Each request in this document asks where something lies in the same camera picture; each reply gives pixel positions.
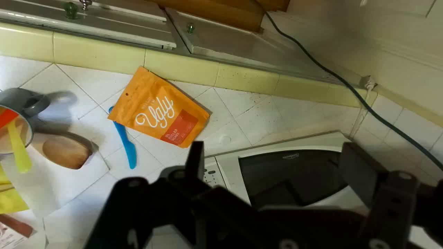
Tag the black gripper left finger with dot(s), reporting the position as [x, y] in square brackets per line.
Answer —
[125, 207]

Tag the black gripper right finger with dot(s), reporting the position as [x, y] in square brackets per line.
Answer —
[388, 207]

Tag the blue plastic spatula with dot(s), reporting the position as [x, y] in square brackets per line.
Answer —
[125, 142]

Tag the white microwave oven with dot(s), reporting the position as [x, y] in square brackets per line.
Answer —
[286, 174]

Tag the red white packet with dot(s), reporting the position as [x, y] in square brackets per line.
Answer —
[11, 235]

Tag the yellow-green spatula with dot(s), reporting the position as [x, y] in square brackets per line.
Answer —
[18, 152]

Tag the grey mug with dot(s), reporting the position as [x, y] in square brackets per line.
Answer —
[22, 104]

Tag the orange spatula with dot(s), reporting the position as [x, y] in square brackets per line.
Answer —
[6, 117]

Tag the white wall plug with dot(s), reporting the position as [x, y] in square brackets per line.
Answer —
[369, 83]

